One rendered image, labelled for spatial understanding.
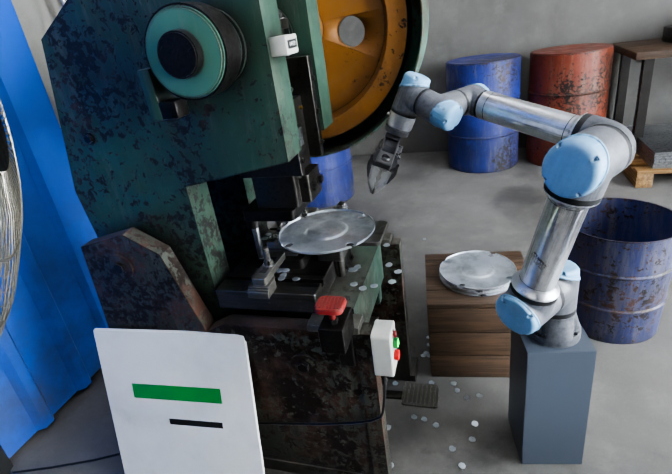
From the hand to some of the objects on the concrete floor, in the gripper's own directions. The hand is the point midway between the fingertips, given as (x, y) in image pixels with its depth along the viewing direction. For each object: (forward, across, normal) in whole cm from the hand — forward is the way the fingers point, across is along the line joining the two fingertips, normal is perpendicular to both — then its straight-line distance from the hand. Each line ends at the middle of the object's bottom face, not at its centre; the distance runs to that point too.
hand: (373, 190), depth 138 cm
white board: (+103, +16, +42) cm, 113 cm away
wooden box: (+65, -65, -35) cm, 98 cm away
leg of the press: (+96, 0, +36) cm, 102 cm away
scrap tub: (+42, -115, -58) cm, 136 cm away
